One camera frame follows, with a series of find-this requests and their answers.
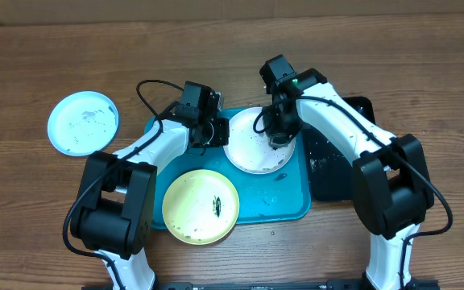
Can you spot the black water tray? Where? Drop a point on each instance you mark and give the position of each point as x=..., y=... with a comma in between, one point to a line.
x=329, y=172

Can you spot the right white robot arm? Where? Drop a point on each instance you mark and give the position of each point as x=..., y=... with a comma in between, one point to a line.
x=391, y=186

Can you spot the yellow plate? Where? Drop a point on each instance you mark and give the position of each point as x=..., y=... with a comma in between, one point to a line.
x=200, y=207

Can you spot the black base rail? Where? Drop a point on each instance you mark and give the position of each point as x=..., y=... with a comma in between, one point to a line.
x=328, y=285

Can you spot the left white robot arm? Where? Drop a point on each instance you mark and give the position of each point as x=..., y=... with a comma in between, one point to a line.
x=111, y=217

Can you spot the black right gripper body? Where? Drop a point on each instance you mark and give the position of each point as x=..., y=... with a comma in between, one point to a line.
x=281, y=124

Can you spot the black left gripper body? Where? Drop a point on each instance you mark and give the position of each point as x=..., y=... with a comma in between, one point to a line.
x=214, y=133

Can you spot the light blue plate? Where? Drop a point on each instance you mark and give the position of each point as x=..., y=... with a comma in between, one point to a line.
x=82, y=123

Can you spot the pink speckled plate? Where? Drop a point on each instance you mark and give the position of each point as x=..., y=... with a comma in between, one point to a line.
x=251, y=152

